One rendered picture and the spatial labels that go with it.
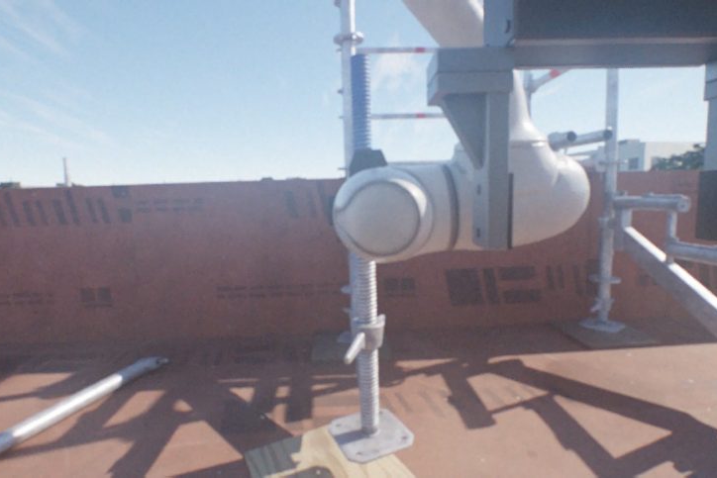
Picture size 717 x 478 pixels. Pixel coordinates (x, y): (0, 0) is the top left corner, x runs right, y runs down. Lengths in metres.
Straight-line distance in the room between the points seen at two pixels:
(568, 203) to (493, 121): 0.26
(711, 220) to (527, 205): 0.19
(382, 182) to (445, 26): 0.18
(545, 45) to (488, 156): 0.06
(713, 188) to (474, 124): 0.14
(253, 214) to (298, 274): 0.33
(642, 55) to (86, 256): 1.96
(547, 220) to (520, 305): 1.46
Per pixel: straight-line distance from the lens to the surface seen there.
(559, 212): 0.45
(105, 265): 1.96
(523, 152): 0.42
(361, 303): 0.74
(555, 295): 1.96
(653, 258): 1.69
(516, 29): 0.21
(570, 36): 0.22
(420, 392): 1.28
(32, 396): 1.68
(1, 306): 2.30
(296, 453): 1.02
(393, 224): 0.35
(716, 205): 0.28
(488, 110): 0.21
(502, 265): 1.81
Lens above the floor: 0.62
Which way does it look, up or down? 7 degrees down
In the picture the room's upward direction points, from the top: 2 degrees counter-clockwise
